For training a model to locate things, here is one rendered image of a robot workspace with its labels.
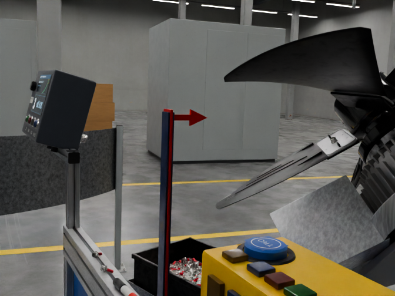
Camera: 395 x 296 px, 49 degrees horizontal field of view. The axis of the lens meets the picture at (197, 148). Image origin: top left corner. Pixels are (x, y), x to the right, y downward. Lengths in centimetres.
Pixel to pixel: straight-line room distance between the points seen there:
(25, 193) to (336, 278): 215
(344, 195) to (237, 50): 651
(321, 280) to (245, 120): 695
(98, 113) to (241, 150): 301
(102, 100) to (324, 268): 842
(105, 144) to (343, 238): 214
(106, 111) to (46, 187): 636
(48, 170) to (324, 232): 190
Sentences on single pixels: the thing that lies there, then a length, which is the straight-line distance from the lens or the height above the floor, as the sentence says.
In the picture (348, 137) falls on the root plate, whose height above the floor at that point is 114.
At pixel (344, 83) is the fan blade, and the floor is 124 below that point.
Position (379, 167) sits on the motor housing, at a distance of 77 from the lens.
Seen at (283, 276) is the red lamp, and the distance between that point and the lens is 37.
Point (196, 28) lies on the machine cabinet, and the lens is 701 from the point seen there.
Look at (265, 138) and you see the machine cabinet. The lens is 751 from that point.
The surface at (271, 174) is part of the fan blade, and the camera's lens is 86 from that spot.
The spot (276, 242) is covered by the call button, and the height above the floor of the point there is 108.
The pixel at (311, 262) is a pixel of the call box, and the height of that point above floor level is 107.
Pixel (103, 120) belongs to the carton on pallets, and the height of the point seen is 52.
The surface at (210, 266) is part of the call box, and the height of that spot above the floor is 106.
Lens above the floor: 122
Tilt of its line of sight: 8 degrees down
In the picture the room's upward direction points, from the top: 2 degrees clockwise
